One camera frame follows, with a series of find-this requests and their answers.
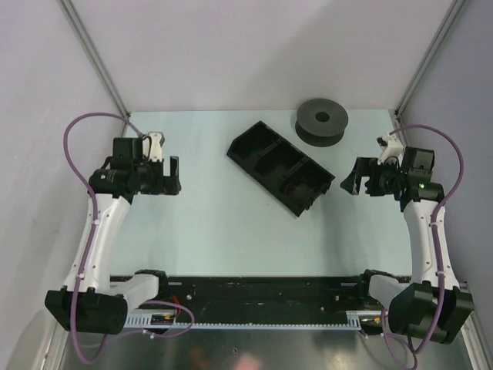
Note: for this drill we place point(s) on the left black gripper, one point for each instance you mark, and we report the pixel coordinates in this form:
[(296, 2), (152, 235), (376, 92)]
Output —
[(165, 185)]

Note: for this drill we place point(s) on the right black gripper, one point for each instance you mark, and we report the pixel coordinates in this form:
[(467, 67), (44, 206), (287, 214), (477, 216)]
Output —
[(351, 183)]

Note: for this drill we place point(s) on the black cable spool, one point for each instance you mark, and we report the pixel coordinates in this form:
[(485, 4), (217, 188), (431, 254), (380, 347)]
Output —
[(321, 122)]

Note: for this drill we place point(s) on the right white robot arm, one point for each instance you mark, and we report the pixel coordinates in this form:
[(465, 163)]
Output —
[(432, 306)]

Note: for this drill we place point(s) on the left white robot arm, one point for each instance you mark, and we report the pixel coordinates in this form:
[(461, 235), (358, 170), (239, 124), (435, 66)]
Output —
[(87, 302)]

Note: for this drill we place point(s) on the black compartment tray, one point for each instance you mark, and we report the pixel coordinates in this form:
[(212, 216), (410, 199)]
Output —
[(285, 172)]

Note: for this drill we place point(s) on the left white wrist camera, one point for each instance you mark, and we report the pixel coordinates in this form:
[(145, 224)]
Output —
[(153, 146)]

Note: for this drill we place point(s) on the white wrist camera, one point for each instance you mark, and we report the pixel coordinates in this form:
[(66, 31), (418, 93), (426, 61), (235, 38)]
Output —
[(153, 146), (390, 146)]

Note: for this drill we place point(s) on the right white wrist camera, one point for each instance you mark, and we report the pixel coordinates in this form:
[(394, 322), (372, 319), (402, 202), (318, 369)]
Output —
[(390, 146)]

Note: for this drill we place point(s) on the grey slotted cable duct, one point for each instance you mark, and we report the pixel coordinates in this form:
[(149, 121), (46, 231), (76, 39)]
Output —
[(351, 321)]

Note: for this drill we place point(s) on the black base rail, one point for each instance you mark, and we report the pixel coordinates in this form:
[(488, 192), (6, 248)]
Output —
[(269, 300)]

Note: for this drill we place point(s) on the left aluminium frame post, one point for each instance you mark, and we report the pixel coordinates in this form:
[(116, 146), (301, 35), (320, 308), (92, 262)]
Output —
[(89, 48)]

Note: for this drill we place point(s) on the aluminium frame post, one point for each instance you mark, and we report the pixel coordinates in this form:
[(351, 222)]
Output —
[(445, 28), (89, 48)]

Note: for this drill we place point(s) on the right aluminium frame post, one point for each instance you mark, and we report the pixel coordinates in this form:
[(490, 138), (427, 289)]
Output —
[(445, 28)]

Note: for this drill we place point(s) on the aluminium frame rail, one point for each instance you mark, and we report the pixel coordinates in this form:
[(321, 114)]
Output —
[(476, 344)]

